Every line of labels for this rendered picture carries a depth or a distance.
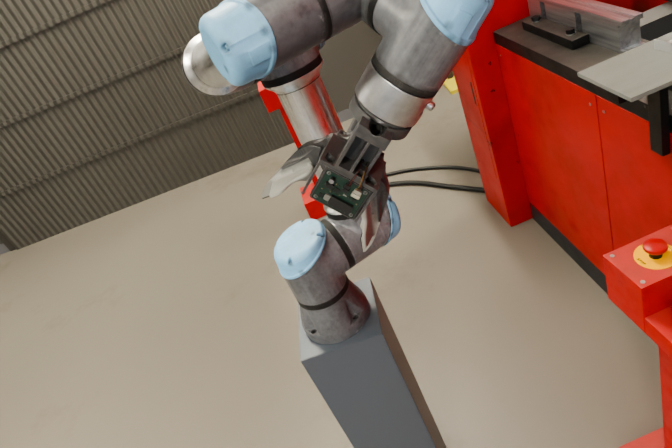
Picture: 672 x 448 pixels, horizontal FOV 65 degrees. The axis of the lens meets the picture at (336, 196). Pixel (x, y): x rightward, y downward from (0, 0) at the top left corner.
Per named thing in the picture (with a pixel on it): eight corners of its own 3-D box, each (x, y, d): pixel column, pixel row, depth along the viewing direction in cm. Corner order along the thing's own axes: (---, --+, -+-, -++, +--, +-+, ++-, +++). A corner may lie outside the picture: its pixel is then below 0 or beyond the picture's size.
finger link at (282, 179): (236, 198, 63) (300, 176, 59) (254, 173, 68) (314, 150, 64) (250, 218, 64) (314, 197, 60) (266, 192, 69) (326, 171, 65)
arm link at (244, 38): (156, 56, 90) (187, -14, 45) (212, 27, 92) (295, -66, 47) (193, 116, 93) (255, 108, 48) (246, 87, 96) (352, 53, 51)
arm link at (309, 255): (285, 287, 113) (258, 240, 106) (335, 252, 117) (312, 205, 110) (308, 316, 103) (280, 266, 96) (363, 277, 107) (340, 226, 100)
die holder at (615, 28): (530, 20, 183) (525, -7, 178) (546, 13, 183) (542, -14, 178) (624, 55, 140) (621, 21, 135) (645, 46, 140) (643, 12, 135)
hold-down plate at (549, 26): (522, 29, 179) (521, 21, 178) (537, 23, 179) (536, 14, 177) (573, 50, 153) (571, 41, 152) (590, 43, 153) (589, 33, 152)
